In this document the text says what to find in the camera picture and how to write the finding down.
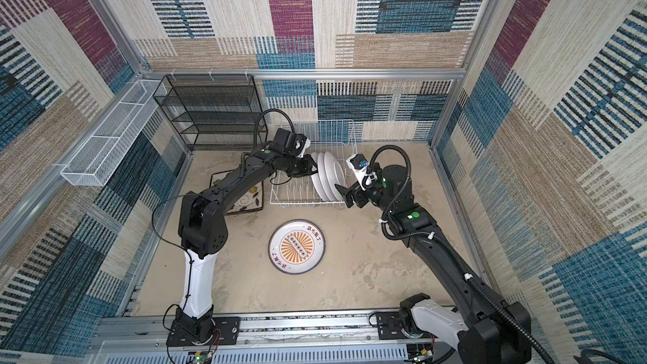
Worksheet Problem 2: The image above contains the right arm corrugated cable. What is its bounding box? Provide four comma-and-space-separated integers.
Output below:
366, 144, 557, 364

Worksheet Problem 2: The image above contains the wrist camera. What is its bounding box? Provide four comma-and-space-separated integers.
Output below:
346, 153, 377, 190
267, 128, 311, 158

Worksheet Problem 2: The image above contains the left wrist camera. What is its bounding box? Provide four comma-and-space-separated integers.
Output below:
267, 128, 311, 158

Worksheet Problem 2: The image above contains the white wire dish rack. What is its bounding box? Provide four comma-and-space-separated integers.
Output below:
271, 120, 361, 207

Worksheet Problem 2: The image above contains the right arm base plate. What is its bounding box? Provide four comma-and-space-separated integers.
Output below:
373, 308, 421, 340

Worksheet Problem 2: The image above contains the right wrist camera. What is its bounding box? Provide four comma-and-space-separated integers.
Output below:
346, 153, 377, 190

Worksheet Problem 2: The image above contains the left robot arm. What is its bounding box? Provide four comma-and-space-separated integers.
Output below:
173, 128, 317, 343

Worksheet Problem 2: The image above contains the black mesh shelf rack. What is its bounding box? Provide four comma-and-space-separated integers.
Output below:
153, 74, 268, 151

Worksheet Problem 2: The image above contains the white mesh wall basket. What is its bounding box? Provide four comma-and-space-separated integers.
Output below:
61, 79, 159, 187

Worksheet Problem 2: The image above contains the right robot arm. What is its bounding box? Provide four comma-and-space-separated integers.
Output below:
337, 154, 534, 363

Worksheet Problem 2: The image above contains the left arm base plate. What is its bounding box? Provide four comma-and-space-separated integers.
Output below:
166, 317, 240, 347

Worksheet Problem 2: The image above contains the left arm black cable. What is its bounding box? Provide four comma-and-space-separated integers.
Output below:
251, 108, 297, 186

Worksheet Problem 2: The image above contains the aluminium mounting rail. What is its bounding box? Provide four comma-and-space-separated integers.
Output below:
84, 308, 461, 363

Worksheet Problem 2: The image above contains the white round plate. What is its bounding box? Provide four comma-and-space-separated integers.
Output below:
311, 153, 329, 202
268, 220, 326, 275
325, 152, 345, 202
318, 153, 337, 202

